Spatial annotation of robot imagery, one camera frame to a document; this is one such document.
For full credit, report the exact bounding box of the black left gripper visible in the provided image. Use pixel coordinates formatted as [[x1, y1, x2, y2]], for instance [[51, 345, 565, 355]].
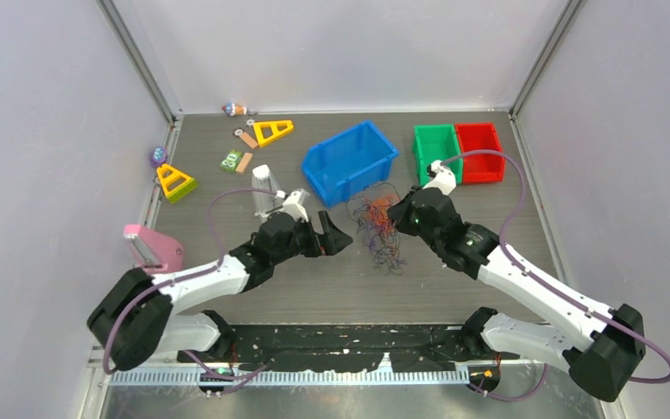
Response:
[[271, 210, 352, 266]]

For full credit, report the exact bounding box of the orange cable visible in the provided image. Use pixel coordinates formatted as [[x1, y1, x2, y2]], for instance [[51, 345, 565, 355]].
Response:
[[353, 195, 400, 244]]

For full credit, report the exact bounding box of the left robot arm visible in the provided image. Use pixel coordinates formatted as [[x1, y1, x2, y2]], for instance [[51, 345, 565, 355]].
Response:
[[86, 210, 352, 374]]

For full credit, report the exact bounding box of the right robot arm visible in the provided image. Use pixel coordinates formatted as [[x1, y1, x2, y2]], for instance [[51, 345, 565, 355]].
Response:
[[386, 188, 646, 402]]

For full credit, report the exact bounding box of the red plastic bin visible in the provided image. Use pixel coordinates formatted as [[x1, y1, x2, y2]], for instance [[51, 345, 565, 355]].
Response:
[[454, 121, 507, 185]]

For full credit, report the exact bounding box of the green plastic bin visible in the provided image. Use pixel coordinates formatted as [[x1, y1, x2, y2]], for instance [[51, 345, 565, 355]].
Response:
[[412, 124, 461, 186]]

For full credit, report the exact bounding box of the blue plastic bin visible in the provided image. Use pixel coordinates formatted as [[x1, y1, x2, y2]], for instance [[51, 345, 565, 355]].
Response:
[[301, 120, 400, 208]]

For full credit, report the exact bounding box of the wooden block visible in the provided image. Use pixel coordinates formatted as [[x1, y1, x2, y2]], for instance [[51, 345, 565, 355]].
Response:
[[236, 153, 253, 174]]

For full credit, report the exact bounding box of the yellow triangle toy far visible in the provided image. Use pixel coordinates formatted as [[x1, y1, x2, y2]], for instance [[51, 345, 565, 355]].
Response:
[[253, 120, 295, 148]]

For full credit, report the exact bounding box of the yellow triangle toy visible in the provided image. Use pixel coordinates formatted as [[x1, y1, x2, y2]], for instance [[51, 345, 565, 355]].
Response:
[[253, 120, 295, 148], [156, 163, 198, 203]]

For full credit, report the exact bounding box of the green toy block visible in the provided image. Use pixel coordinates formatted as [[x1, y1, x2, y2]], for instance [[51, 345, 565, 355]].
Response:
[[219, 150, 243, 172]]

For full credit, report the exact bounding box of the yellow triangle toy near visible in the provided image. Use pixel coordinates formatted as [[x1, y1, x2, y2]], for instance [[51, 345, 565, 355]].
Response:
[[156, 163, 198, 203]]

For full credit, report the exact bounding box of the small figurine toy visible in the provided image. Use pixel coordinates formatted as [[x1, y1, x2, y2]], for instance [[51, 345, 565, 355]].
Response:
[[221, 102, 250, 117]]

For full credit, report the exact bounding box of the pink metronome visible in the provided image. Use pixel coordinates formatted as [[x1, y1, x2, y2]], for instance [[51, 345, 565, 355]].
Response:
[[123, 224, 184, 275]]

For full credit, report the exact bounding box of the purple round toy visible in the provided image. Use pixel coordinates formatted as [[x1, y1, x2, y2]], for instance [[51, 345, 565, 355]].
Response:
[[149, 146, 168, 168]]

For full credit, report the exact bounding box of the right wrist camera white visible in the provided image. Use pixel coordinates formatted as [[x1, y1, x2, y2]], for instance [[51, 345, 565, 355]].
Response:
[[423, 160, 457, 196]]

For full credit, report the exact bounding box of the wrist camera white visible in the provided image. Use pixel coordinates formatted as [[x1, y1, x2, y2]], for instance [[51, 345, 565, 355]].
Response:
[[423, 160, 457, 196], [282, 189, 310, 223]]

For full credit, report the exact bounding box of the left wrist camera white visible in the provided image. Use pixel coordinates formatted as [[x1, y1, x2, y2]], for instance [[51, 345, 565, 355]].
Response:
[[282, 189, 310, 223]]

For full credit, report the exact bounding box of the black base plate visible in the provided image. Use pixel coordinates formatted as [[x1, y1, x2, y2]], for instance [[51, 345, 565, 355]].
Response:
[[197, 324, 496, 373]]

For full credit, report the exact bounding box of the tan strip with ring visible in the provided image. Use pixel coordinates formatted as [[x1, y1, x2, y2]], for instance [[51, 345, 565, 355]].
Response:
[[233, 128, 258, 149]]

